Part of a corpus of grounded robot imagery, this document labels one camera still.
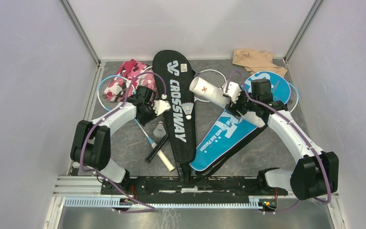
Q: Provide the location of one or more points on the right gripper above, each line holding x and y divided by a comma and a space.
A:
233, 107

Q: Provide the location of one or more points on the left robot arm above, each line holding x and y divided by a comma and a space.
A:
91, 145

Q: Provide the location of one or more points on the white racket behind black cover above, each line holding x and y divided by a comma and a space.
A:
211, 77

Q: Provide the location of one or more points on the blue frame badminton racket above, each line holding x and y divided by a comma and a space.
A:
111, 90

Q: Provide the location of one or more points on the racket under blue cover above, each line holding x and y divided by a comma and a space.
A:
293, 99

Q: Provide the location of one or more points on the white shuttlecock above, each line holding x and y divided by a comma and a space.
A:
187, 109
159, 131

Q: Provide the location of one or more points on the pink camouflage cloth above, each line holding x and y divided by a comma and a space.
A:
132, 70

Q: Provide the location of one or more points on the white shuttlecock tube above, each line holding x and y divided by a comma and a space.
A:
229, 99

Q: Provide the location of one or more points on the white racket on pink cloth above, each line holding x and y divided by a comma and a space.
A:
148, 80

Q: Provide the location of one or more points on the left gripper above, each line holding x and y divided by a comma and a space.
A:
143, 121

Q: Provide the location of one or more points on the black Crossway racket cover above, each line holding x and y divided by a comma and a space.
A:
177, 75

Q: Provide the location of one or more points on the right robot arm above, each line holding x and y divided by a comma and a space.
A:
316, 172

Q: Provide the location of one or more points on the blue Sport racket cover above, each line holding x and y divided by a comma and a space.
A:
228, 134

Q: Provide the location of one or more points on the beige cloth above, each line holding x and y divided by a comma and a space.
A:
254, 61

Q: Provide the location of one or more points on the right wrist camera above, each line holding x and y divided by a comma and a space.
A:
231, 90

